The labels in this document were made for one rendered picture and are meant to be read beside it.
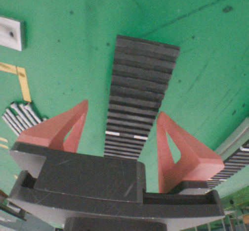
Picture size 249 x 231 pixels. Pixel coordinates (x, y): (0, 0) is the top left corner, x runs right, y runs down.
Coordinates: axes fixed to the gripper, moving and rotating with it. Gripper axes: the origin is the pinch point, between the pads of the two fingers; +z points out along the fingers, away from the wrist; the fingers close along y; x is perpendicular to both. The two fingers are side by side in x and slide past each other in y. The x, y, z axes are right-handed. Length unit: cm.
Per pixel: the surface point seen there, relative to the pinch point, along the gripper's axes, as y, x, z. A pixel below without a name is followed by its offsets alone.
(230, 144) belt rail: -18.2, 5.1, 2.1
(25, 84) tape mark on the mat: 13.0, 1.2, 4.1
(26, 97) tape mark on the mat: 13.4, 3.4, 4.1
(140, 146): -2.9, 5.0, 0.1
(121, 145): -0.6, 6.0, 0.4
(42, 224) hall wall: 321, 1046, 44
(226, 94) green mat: -12.1, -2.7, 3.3
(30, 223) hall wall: 390, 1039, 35
